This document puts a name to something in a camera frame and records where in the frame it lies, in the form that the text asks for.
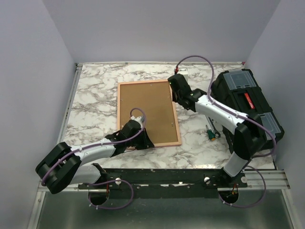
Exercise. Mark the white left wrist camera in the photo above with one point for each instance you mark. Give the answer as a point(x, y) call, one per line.
point(140, 120)

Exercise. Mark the black plastic toolbox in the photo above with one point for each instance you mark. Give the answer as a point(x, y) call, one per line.
point(240, 91)

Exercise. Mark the pink picture frame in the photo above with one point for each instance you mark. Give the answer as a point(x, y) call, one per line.
point(154, 97)

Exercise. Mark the silver ratchet wrench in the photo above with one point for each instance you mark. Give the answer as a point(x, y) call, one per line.
point(216, 133)

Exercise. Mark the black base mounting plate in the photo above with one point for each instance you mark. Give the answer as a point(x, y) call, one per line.
point(163, 183)

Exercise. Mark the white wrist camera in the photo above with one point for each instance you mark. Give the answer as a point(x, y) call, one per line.
point(140, 120)
point(184, 72)

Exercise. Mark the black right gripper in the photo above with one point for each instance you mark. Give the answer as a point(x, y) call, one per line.
point(173, 97)

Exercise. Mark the aluminium extrusion rail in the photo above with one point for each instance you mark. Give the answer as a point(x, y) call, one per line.
point(274, 180)

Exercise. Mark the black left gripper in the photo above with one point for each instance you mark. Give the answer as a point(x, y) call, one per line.
point(147, 144)

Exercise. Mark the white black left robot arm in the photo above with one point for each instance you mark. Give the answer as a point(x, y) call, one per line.
point(59, 167)

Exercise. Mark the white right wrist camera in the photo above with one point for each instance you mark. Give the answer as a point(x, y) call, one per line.
point(184, 72)

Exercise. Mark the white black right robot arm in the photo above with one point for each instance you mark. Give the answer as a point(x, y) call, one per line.
point(248, 137)

